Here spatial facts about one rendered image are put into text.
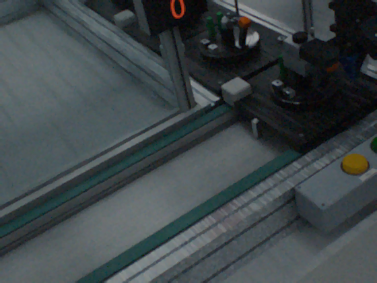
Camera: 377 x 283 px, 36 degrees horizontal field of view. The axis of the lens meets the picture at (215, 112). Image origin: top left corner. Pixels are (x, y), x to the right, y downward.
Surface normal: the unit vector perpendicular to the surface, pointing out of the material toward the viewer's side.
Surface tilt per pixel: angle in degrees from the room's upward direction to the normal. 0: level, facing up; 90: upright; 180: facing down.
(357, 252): 0
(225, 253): 90
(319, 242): 0
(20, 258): 0
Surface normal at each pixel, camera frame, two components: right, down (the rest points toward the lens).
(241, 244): 0.56, 0.41
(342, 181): -0.17, -0.80
